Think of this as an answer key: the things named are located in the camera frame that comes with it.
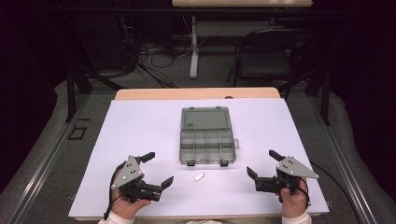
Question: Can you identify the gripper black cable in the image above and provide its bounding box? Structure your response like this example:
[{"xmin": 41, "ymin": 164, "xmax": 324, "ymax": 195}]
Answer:
[
  {"xmin": 103, "ymin": 161, "xmax": 127, "ymax": 220},
  {"xmin": 288, "ymin": 161, "xmax": 362, "ymax": 224}
]

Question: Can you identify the person's left hand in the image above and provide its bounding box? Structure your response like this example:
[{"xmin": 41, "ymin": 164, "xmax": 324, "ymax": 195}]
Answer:
[{"xmin": 111, "ymin": 173, "xmax": 151, "ymax": 220}]

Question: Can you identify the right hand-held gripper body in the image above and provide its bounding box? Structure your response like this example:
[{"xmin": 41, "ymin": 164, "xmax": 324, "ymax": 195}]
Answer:
[{"xmin": 255, "ymin": 156, "xmax": 320, "ymax": 203}]

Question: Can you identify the person's left sleeve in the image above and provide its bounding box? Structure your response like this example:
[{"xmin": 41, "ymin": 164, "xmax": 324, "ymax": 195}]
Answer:
[{"xmin": 97, "ymin": 211, "xmax": 135, "ymax": 224}]

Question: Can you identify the person's sleeve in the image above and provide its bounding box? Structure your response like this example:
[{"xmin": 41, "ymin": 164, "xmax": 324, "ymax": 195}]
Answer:
[
  {"xmin": 281, "ymin": 212, "xmax": 313, "ymax": 224},
  {"xmin": 97, "ymin": 211, "xmax": 135, "ymax": 224}
]

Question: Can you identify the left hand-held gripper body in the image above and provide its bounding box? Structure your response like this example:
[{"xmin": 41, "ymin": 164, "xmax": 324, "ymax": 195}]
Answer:
[{"xmin": 110, "ymin": 154, "xmax": 163, "ymax": 203}]

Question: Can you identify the white table mat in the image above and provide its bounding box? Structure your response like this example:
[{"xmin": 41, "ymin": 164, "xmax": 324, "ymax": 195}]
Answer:
[{"xmin": 67, "ymin": 98, "xmax": 330, "ymax": 218}]

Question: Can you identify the black metal stand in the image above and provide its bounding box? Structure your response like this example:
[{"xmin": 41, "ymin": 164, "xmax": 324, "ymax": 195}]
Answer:
[
  {"xmin": 64, "ymin": 18, "xmax": 127, "ymax": 123},
  {"xmin": 276, "ymin": 59, "xmax": 332, "ymax": 127}
]

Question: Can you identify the person's right hand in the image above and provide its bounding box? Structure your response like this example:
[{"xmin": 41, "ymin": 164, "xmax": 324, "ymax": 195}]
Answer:
[{"xmin": 278, "ymin": 176, "xmax": 311, "ymax": 219}]

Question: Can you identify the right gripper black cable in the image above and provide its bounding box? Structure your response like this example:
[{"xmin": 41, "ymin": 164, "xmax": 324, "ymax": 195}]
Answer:
[{"xmin": 288, "ymin": 161, "xmax": 362, "ymax": 224}]

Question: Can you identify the black folding chair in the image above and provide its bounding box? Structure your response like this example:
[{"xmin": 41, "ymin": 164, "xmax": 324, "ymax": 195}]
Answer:
[{"xmin": 226, "ymin": 28, "xmax": 316, "ymax": 89}]

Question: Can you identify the person's right sleeve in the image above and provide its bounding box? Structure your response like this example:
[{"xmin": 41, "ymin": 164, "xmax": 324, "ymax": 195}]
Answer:
[{"xmin": 281, "ymin": 212, "xmax": 313, "ymax": 224}]

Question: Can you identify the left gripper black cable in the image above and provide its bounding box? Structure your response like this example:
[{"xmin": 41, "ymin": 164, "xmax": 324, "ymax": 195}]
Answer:
[{"xmin": 103, "ymin": 161, "xmax": 127, "ymax": 220}]

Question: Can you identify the white-legged table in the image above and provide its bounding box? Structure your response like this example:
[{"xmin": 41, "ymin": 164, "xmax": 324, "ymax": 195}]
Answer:
[{"xmin": 171, "ymin": 0, "xmax": 314, "ymax": 79}]

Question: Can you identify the grey plastic compartment box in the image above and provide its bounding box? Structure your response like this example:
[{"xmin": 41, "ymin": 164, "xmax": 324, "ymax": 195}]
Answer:
[{"xmin": 178, "ymin": 105, "xmax": 240, "ymax": 167}]

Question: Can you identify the bundle of floor cables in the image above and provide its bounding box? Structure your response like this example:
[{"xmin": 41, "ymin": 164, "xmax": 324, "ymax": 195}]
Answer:
[{"xmin": 124, "ymin": 40, "xmax": 194, "ymax": 89}]

